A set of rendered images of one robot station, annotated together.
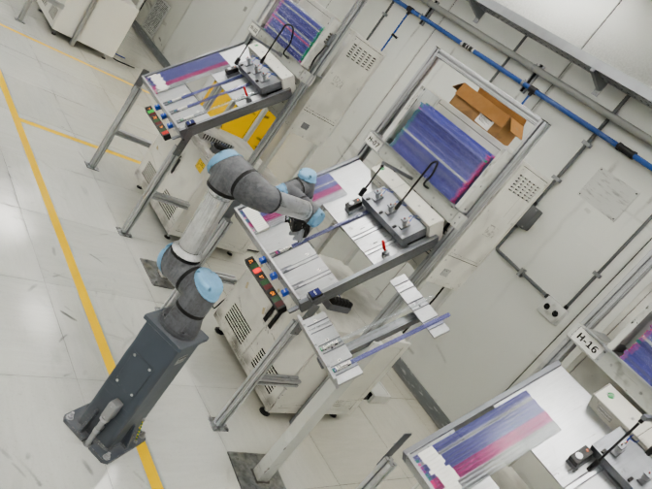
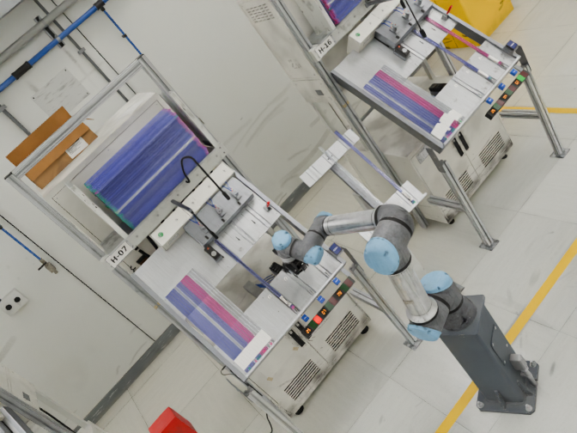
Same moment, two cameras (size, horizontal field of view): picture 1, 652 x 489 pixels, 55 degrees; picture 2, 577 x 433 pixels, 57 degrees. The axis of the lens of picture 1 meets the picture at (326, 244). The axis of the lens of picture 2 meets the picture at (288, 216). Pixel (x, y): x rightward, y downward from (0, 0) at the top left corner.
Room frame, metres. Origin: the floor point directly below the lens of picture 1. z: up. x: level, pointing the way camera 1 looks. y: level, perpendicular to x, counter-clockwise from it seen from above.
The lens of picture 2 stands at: (1.34, 1.62, 2.21)
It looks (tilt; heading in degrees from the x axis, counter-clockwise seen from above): 29 degrees down; 304
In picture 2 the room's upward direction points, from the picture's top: 40 degrees counter-clockwise
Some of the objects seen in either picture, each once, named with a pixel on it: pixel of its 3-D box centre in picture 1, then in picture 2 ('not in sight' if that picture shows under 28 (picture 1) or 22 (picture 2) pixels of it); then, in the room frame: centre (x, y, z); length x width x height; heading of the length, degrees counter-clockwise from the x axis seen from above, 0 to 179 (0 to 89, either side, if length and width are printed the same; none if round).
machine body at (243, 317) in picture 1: (307, 333); (278, 320); (3.12, -0.21, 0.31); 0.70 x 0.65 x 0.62; 50
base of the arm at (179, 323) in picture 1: (185, 315); (452, 307); (1.97, 0.24, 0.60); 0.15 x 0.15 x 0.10
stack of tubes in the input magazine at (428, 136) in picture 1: (443, 153); (148, 167); (2.99, -0.18, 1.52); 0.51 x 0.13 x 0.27; 50
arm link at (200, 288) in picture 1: (201, 290); (439, 290); (1.97, 0.25, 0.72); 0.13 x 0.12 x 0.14; 68
